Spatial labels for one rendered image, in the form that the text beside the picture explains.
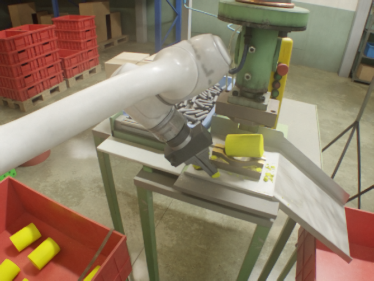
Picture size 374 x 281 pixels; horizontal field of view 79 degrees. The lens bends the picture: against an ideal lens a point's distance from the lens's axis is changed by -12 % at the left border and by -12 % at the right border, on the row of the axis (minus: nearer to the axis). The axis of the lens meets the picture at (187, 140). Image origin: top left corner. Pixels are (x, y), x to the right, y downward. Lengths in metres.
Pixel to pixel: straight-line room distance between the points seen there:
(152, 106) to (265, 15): 0.31
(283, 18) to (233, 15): 0.10
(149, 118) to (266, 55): 0.32
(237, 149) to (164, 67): 0.41
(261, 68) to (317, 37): 5.33
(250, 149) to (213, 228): 1.21
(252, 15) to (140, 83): 0.28
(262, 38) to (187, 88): 0.24
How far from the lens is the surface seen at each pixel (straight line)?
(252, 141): 0.75
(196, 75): 0.47
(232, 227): 1.93
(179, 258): 1.75
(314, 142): 1.16
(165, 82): 0.43
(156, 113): 0.59
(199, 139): 0.67
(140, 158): 0.84
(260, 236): 0.83
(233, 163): 0.78
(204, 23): 6.21
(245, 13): 0.56
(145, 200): 0.89
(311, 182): 1.00
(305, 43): 5.96
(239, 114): 0.69
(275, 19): 0.56
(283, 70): 0.86
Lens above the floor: 1.52
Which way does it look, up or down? 34 degrees down
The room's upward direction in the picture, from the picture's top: 3 degrees clockwise
